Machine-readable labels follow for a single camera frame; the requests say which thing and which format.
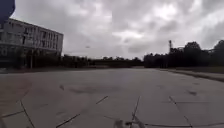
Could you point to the row of dark trees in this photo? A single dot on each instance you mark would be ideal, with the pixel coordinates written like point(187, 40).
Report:
point(100, 62)

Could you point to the grey paved plaza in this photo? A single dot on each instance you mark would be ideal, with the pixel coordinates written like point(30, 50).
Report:
point(113, 86)

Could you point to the tall mast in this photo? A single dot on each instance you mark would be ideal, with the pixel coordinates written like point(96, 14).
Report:
point(170, 46)

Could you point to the robot's own part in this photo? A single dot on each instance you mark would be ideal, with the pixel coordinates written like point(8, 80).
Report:
point(138, 122)

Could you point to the clump of dark trees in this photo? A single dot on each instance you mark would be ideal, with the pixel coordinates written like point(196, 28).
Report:
point(190, 55)

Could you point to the pale multi-storey building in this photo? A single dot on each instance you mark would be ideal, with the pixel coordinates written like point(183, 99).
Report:
point(30, 41)

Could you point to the raised kerb strip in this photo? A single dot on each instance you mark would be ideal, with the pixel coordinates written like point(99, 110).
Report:
point(200, 74)

